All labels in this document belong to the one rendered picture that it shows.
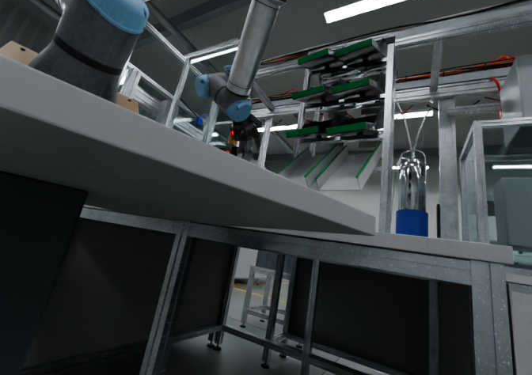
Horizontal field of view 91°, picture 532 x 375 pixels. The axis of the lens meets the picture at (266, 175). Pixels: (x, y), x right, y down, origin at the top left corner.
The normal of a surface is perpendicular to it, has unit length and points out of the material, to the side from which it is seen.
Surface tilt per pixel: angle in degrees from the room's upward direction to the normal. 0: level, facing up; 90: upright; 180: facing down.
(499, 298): 90
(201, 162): 90
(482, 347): 90
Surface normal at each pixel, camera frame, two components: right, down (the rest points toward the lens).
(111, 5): 0.40, 0.54
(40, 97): 0.65, -0.11
